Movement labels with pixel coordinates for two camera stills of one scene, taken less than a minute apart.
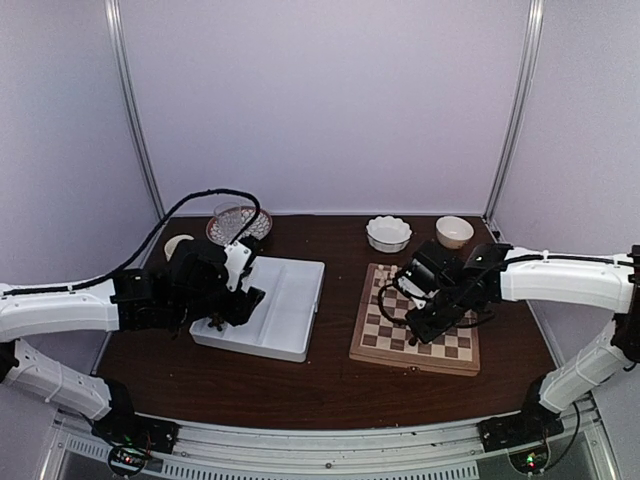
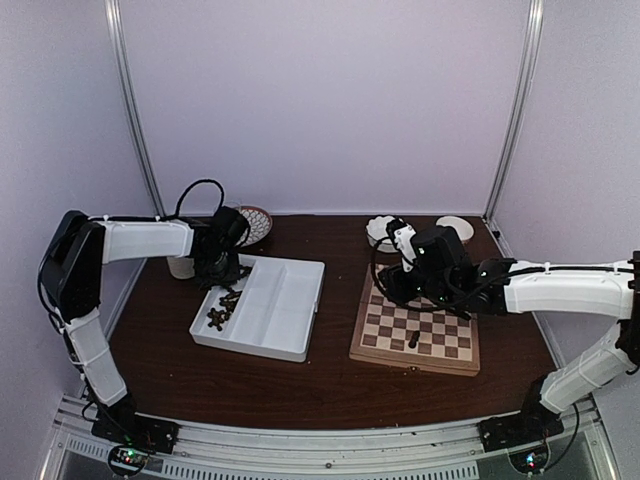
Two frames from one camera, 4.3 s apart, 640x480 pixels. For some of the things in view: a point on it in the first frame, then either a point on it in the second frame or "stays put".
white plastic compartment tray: x=280 y=325 stays put
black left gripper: x=245 y=301 -> x=230 y=278
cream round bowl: x=453 y=232 stays put
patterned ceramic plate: x=259 y=231 stays put
